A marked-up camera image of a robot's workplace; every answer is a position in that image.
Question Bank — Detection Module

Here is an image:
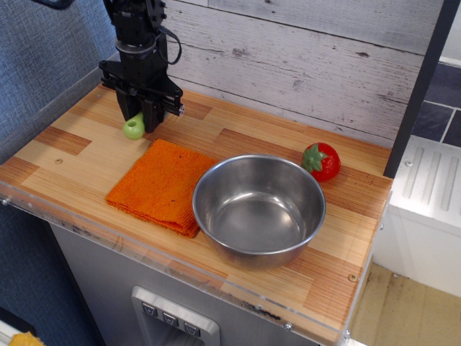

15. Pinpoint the yellow object at corner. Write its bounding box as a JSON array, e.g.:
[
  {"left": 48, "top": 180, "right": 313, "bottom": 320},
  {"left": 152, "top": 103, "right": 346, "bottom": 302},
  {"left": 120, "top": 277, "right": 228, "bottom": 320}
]
[{"left": 8, "top": 332, "right": 45, "bottom": 346}]

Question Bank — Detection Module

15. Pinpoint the grey panel with buttons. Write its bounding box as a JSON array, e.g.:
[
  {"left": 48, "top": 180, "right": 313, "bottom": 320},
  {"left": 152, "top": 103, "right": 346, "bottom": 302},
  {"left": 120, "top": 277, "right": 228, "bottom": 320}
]
[{"left": 131, "top": 285, "right": 221, "bottom": 345}]

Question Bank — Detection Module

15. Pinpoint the stainless steel bowl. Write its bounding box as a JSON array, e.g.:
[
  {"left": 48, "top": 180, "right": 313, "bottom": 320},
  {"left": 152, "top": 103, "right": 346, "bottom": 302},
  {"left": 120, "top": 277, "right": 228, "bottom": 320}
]
[{"left": 192, "top": 154, "right": 326, "bottom": 270}]

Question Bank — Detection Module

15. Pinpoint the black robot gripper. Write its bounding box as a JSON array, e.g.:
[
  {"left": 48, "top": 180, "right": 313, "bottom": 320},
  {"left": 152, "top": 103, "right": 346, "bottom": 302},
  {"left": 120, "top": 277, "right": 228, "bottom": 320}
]
[{"left": 99, "top": 47, "right": 184, "bottom": 133}]

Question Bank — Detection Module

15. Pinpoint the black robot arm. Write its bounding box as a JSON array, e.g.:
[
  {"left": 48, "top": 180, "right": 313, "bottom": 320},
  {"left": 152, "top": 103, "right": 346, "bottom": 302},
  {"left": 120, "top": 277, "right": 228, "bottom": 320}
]
[{"left": 99, "top": 1, "right": 184, "bottom": 133}]

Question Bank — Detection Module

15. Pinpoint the red toy strawberry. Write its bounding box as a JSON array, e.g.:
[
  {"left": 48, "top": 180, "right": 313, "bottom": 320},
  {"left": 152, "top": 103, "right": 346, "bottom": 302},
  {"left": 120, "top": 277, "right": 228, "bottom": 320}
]
[{"left": 301, "top": 143, "right": 341, "bottom": 182}]

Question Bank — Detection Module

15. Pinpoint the clear acrylic edge guard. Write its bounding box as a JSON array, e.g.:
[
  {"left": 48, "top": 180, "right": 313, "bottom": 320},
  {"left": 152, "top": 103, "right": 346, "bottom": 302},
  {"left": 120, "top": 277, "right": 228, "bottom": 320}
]
[{"left": 0, "top": 179, "right": 352, "bottom": 342}]

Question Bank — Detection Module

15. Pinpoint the grey spatula with green handle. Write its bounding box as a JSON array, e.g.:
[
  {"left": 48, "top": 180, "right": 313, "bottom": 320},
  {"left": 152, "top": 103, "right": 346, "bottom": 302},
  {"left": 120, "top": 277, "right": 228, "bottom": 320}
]
[{"left": 122, "top": 112, "right": 145, "bottom": 141}]

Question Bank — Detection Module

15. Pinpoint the dark right upright post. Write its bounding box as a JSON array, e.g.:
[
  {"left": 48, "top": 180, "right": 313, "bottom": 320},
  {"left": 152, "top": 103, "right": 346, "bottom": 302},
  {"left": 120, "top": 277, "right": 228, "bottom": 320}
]
[{"left": 383, "top": 0, "right": 460, "bottom": 178}]

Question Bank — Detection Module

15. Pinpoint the orange cloth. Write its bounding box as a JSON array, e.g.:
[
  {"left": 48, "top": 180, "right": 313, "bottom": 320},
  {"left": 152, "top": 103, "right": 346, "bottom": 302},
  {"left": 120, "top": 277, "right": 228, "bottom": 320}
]
[{"left": 106, "top": 139, "right": 218, "bottom": 238}]

